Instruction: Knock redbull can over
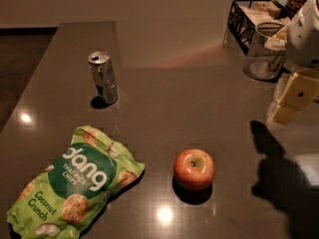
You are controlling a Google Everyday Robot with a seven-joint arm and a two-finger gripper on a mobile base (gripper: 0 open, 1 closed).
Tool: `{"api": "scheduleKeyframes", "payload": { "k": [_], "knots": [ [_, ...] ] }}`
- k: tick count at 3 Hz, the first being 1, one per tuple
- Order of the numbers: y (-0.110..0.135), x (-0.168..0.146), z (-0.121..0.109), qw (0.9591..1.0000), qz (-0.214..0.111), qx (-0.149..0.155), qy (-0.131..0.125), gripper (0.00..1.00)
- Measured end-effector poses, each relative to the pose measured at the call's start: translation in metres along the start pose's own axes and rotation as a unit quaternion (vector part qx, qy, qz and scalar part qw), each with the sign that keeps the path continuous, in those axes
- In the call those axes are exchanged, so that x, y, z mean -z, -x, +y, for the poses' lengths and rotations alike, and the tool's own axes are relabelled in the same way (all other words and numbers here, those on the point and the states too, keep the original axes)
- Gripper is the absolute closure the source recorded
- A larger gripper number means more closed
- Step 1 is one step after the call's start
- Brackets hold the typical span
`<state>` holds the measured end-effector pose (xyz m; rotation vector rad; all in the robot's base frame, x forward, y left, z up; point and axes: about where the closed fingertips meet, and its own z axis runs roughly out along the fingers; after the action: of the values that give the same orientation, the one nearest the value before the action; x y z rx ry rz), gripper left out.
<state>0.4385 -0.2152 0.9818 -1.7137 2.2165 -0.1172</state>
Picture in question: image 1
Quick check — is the red apple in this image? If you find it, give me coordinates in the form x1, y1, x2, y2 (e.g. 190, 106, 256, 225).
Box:
173, 148, 215, 191

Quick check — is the silver redbull can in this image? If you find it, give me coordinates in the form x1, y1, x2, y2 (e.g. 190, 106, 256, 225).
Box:
88, 51, 118, 105

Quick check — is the black wire basket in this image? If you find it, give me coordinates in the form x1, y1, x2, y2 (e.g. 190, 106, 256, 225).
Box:
227, 0, 294, 54

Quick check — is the green rice chips bag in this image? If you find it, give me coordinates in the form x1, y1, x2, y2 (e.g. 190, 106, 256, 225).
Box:
7, 125, 145, 239

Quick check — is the clear glass jar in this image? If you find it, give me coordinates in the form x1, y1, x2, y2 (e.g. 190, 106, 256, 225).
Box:
243, 22, 285, 81

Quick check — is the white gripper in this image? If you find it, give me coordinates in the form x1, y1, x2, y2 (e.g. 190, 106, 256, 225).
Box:
264, 12, 319, 124

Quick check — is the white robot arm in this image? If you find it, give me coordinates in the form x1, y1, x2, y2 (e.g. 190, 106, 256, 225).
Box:
264, 0, 319, 124

